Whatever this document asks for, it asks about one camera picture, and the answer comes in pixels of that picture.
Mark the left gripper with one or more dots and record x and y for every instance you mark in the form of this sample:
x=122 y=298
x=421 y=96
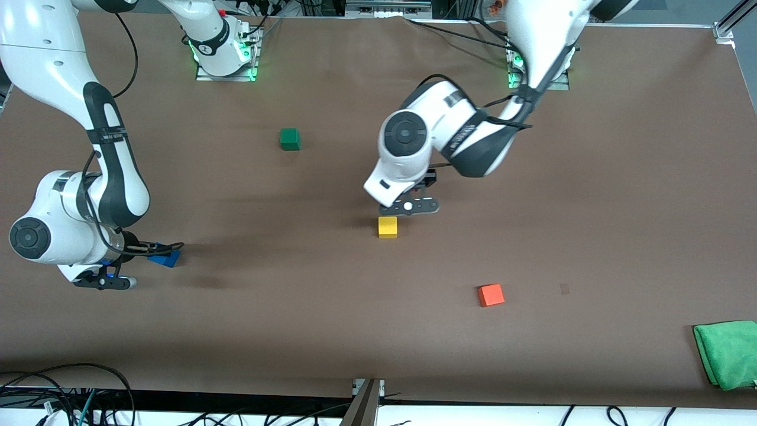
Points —
x=427 y=179

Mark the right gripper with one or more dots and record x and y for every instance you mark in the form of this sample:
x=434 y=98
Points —
x=133 y=244

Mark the blue wooden block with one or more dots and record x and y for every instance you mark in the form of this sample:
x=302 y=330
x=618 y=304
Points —
x=168 y=260

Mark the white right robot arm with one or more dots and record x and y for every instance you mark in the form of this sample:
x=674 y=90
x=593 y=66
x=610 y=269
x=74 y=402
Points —
x=53 y=65

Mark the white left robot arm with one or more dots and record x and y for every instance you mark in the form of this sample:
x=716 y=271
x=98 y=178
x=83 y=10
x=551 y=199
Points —
x=449 y=112

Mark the yellow wooden block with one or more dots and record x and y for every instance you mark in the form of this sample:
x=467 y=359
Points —
x=387 y=228

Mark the orange wooden block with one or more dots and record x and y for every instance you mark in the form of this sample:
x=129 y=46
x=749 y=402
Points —
x=491 y=295

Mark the green wooden block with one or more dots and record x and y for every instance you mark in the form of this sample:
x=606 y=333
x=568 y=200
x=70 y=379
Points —
x=290 y=139

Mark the brown table cover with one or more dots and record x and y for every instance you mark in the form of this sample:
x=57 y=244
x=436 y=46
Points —
x=378 y=343

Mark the green folded cloth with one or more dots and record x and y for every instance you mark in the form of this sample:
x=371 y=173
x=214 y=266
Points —
x=730 y=355

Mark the grey metal rail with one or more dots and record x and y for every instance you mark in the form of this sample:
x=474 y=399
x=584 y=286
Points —
x=387 y=7

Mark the aluminium profile bracket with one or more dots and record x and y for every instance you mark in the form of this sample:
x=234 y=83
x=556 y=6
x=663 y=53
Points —
x=364 y=408

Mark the aluminium frame profile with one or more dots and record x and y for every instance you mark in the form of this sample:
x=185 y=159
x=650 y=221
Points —
x=724 y=28

